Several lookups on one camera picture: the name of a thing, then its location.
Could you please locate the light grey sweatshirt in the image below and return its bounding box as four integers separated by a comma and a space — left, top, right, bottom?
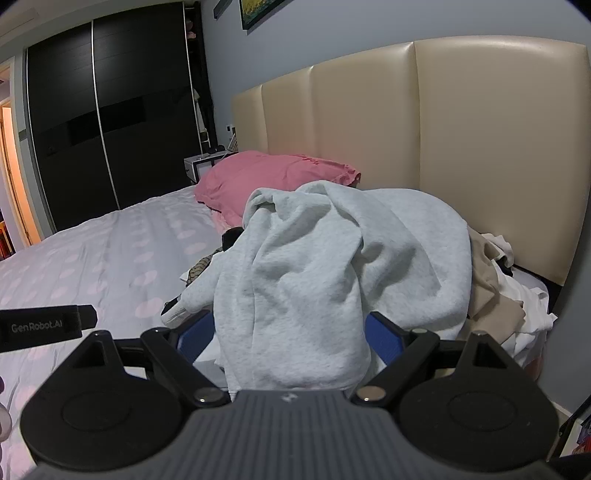
162, 181, 472, 392

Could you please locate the patterned dark garment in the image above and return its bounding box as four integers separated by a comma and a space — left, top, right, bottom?
180, 248, 222, 287

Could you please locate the beige folded garment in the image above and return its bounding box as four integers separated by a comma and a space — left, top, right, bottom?
457, 227, 525, 344

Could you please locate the polka dot bed sheet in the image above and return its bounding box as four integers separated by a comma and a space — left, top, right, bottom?
0, 185, 233, 480

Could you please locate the white garment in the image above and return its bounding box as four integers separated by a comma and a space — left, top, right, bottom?
483, 233, 557, 367

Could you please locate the pink pillow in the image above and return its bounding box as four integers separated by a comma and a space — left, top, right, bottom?
194, 150, 361, 226

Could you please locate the white bedside table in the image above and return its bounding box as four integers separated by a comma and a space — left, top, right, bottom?
183, 150, 232, 185

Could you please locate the black sliding wardrobe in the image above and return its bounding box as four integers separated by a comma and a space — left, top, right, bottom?
26, 2, 199, 231

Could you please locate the beige padded headboard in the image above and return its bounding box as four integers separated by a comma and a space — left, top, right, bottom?
231, 36, 590, 285

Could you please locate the white door frame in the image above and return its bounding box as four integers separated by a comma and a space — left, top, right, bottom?
1, 55, 47, 251

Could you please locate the framed wall picture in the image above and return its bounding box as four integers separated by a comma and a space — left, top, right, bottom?
239, 0, 290, 32

